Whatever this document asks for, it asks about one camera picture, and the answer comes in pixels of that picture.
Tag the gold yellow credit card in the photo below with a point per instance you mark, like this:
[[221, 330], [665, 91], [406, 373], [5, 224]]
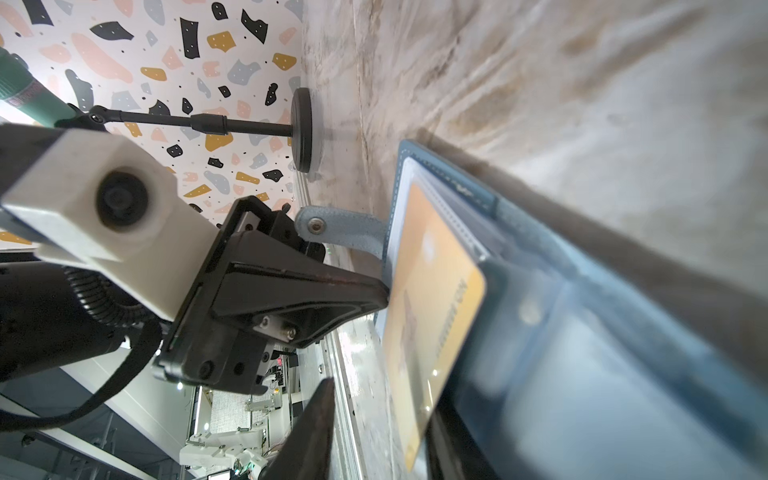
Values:
[[436, 294]]

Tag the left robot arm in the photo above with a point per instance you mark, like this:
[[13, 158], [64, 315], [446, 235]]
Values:
[[54, 316]]

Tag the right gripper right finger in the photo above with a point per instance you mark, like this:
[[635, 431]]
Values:
[[451, 451]]

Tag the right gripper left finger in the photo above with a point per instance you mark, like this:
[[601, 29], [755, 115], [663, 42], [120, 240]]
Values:
[[306, 454]]

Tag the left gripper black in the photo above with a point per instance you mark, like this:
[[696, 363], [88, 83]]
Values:
[[258, 270]]

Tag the mint green cylinder handle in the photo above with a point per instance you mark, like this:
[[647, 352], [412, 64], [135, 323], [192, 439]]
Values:
[[21, 90]]

